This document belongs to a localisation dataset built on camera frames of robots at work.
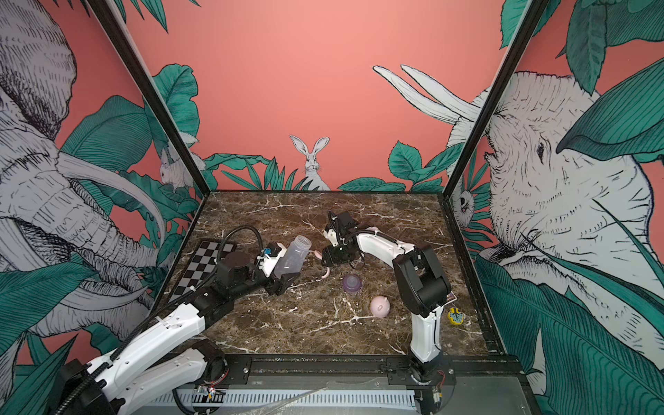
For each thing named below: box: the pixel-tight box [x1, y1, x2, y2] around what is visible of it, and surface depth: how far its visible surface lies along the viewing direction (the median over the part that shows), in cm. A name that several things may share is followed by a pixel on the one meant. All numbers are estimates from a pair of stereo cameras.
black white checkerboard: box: [167, 240, 237, 303], surface depth 95 cm
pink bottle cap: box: [370, 295, 391, 319], surface depth 85 cm
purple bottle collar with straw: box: [342, 273, 363, 293], surface depth 92 cm
